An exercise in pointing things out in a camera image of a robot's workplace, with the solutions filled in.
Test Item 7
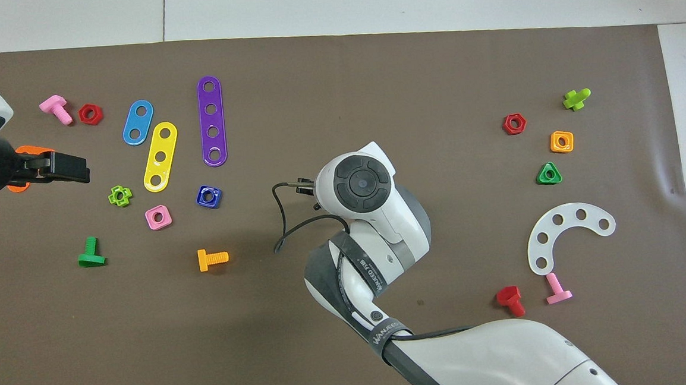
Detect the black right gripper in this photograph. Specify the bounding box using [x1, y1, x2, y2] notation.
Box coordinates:
[296, 176, 322, 213]

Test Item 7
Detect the blue square plastic nut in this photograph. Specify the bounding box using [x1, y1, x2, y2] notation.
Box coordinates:
[195, 184, 224, 211]

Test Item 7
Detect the red hexagon plastic nut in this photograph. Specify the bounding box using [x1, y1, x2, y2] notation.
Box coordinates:
[502, 113, 528, 136]
[78, 102, 104, 127]

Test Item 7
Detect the lime cross plastic nut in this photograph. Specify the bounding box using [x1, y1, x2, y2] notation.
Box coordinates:
[108, 185, 134, 208]

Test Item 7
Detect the pink plastic screw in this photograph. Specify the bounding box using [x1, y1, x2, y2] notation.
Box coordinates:
[545, 271, 574, 305]
[38, 94, 74, 128]

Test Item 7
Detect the green plastic screw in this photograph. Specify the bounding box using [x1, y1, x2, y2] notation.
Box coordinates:
[77, 236, 108, 269]

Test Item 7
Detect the pink square plastic nut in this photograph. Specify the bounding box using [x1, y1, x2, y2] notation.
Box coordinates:
[144, 204, 174, 231]

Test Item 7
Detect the orange plastic screw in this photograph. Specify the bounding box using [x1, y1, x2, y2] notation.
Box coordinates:
[197, 248, 231, 273]

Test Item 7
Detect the red plastic screw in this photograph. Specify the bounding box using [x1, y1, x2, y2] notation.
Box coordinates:
[495, 285, 527, 319]

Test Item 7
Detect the green triangle plastic nut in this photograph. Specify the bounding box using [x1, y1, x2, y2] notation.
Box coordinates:
[536, 161, 564, 186]

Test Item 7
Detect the orange square plastic nut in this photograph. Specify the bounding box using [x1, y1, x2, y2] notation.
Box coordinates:
[549, 130, 575, 154]

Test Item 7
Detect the lime cross-head plastic screw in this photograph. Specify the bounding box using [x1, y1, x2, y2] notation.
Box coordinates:
[562, 87, 593, 112]

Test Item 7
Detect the orange three-hole angled plate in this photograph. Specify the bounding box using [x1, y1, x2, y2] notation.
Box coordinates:
[5, 143, 58, 194]

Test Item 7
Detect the blue two-hole plastic plate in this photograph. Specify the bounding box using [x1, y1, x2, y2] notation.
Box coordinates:
[121, 99, 156, 147]

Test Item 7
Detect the brown table mat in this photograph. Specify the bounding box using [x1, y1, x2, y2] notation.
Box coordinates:
[0, 10, 686, 385]

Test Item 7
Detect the yellow three-hole plastic plate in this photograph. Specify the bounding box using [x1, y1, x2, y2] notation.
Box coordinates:
[140, 121, 181, 193]

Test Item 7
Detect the purple four-hole plastic plate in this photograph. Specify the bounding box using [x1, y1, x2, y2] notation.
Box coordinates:
[196, 75, 229, 168]

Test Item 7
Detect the white curved perforated plate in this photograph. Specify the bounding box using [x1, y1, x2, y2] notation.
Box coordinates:
[524, 200, 619, 277]

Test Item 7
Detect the black velcro cable strap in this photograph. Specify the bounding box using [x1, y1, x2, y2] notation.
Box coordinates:
[364, 316, 416, 351]
[328, 228, 395, 298]

